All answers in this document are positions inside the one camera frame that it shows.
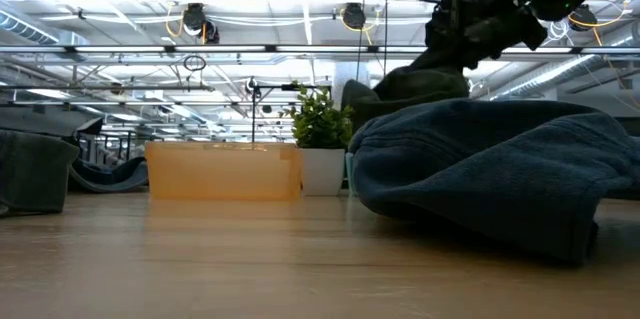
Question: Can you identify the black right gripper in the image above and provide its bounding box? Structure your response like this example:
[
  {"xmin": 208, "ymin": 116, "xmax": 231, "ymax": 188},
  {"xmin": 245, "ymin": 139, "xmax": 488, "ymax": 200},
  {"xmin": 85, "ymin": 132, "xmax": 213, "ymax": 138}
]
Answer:
[{"xmin": 414, "ymin": 0, "xmax": 549, "ymax": 72}]

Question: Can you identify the dark green denim cap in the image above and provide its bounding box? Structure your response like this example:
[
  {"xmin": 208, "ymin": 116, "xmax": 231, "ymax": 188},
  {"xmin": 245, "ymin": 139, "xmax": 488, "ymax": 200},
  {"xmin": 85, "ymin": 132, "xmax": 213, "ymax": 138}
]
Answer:
[
  {"xmin": 341, "ymin": 78, "xmax": 386, "ymax": 135},
  {"xmin": 0, "ymin": 128, "xmax": 81, "ymax": 216},
  {"xmin": 372, "ymin": 65, "xmax": 471, "ymax": 105}
]

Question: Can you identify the small potted green plant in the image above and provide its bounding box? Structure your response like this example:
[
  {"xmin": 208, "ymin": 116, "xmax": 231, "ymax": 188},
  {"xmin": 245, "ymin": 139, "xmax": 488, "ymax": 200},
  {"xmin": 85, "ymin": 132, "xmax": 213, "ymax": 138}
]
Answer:
[{"xmin": 279, "ymin": 81, "xmax": 355, "ymax": 198}]

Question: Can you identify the orange plastic bin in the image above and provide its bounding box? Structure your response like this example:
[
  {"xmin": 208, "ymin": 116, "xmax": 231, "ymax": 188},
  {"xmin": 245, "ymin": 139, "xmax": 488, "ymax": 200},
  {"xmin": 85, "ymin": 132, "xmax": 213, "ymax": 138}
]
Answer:
[{"xmin": 144, "ymin": 141, "xmax": 304, "ymax": 202}]

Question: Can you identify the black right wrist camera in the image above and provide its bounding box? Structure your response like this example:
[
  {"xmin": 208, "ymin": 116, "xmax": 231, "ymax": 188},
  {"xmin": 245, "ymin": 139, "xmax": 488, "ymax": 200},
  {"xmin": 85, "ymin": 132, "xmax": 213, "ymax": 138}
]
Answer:
[{"xmin": 428, "ymin": 0, "xmax": 479, "ymax": 30}]

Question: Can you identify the black hanging cable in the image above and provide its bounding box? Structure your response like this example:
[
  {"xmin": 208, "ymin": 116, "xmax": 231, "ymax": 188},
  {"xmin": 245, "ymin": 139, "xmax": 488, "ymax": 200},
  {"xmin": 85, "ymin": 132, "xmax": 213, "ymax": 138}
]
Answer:
[{"xmin": 381, "ymin": 0, "xmax": 389, "ymax": 80}]

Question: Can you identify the black ceiling cable reel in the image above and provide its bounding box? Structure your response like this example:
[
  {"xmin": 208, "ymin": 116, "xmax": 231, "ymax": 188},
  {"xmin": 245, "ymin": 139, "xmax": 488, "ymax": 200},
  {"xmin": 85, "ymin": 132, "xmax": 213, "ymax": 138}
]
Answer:
[
  {"xmin": 180, "ymin": 2, "xmax": 221, "ymax": 45},
  {"xmin": 569, "ymin": 3, "xmax": 599, "ymax": 33},
  {"xmin": 341, "ymin": 2, "xmax": 368, "ymax": 31}
]

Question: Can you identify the long ceiling light rail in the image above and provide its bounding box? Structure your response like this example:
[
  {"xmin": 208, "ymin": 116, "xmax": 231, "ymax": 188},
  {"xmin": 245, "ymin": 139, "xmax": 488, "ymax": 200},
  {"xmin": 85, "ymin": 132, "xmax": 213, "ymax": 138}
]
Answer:
[{"xmin": 0, "ymin": 44, "xmax": 640, "ymax": 56}]

